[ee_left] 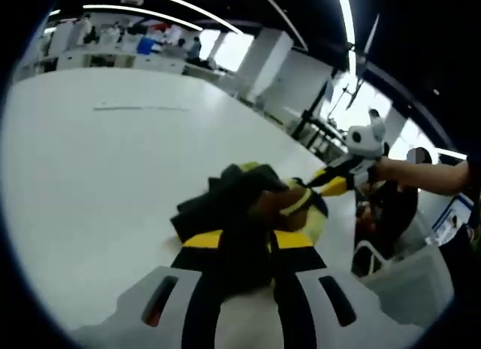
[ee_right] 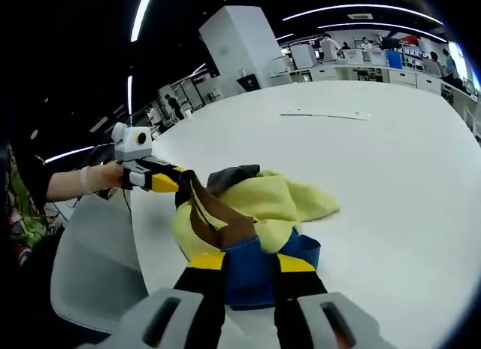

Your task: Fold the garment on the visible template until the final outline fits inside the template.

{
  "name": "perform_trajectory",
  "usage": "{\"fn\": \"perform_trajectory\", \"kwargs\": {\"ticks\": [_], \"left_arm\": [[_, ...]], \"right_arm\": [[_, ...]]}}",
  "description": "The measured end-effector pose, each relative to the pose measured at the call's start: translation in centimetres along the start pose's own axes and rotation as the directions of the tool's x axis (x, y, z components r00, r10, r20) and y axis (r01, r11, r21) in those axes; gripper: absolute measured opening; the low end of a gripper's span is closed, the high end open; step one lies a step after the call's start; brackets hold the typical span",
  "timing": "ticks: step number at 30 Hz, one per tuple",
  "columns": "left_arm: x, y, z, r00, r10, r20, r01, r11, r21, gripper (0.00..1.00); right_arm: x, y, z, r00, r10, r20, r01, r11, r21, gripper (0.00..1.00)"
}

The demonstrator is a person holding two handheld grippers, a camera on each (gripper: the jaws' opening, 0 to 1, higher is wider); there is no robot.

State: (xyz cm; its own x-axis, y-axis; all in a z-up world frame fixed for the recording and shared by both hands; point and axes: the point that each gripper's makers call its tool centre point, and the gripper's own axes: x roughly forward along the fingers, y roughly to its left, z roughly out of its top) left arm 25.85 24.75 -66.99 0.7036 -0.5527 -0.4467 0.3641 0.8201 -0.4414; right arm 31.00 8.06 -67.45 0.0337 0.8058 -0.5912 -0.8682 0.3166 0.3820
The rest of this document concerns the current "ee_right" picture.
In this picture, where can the white board on stand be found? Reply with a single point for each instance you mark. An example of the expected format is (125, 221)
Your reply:
(301, 56)

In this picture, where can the white ceiling light strip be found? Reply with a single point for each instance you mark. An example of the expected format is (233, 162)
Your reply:
(360, 7)
(383, 26)
(69, 154)
(130, 95)
(142, 12)

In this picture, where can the grey chair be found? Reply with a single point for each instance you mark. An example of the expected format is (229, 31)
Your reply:
(97, 262)

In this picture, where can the white square pillar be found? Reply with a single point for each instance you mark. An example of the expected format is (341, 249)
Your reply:
(244, 44)

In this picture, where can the yellow brown blue garment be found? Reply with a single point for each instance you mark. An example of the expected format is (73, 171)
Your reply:
(263, 210)

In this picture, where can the blue box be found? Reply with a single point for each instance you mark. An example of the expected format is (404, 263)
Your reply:
(394, 58)

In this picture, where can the person's left hand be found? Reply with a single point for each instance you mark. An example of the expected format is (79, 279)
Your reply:
(103, 178)

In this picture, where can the person's printed colourful clothing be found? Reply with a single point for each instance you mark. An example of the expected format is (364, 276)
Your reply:
(26, 221)

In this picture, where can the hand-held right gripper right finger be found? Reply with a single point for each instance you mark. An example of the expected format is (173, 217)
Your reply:
(323, 319)

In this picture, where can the white cabinet row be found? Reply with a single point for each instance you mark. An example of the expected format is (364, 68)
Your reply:
(360, 74)

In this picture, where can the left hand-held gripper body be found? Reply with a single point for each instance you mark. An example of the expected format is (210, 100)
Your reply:
(129, 144)

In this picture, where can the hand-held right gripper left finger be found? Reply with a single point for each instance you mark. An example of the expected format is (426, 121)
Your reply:
(169, 315)

